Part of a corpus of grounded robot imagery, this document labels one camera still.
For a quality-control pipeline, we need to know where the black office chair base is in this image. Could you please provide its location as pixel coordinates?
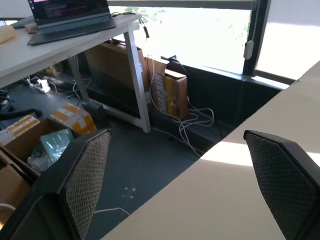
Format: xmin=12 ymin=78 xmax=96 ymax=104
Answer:
xmin=0 ymin=89 xmax=43 ymax=122

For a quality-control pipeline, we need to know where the dark grey open laptop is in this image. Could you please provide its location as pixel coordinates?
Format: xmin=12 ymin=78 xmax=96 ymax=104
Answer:
xmin=26 ymin=0 xmax=118 ymax=47

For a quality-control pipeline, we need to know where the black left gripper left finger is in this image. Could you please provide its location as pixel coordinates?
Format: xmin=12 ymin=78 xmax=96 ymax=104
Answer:
xmin=0 ymin=128 xmax=112 ymax=240

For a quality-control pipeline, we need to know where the black power adapter brick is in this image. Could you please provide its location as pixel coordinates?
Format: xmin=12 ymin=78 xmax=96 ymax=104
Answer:
xmin=81 ymin=99 xmax=106 ymax=120

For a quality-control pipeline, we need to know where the black hanging cable plug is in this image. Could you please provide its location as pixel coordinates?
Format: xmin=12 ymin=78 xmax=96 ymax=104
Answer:
xmin=138 ymin=17 xmax=151 ymax=40

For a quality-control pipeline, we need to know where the large flat brown cardboard box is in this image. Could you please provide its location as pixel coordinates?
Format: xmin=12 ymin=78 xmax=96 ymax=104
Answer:
xmin=83 ymin=41 xmax=151 ymax=113

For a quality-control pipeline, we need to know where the teal plastic packet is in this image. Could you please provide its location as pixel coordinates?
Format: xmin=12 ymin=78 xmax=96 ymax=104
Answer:
xmin=39 ymin=128 xmax=75 ymax=165

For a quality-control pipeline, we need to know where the white cable bundle on floor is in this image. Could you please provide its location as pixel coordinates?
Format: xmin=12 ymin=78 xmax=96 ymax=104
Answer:
xmin=147 ymin=56 xmax=215 ymax=157

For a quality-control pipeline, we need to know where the beige rounded object on desk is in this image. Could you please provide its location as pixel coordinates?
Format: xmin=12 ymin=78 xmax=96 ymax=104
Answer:
xmin=0 ymin=24 xmax=17 ymax=45

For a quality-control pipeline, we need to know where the brown box with black print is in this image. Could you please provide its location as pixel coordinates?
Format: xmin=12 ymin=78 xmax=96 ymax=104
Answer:
xmin=149 ymin=58 xmax=189 ymax=121

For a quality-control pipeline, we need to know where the white desk with metal legs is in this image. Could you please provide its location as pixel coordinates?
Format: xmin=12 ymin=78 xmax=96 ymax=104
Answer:
xmin=0 ymin=13 xmax=152 ymax=133

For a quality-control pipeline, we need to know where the open brown cardboard box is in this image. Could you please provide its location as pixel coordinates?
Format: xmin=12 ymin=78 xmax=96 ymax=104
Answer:
xmin=0 ymin=117 xmax=82 ymax=179

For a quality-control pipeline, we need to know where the white blind pull cord weight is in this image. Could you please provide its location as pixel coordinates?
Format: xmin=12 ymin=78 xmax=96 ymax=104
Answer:
xmin=243 ymin=39 xmax=255 ymax=61

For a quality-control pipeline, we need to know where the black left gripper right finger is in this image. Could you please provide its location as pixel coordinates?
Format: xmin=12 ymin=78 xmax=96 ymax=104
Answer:
xmin=243 ymin=129 xmax=320 ymax=240

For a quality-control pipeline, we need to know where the black window frame post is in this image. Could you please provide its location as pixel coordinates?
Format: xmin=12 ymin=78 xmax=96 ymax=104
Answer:
xmin=241 ymin=0 xmax=273 ymax=76

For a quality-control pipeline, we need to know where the brown cardboard box flap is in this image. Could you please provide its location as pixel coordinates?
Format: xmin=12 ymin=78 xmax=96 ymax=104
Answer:
xmin=0 ymin=149 xmax=33 ymax=223

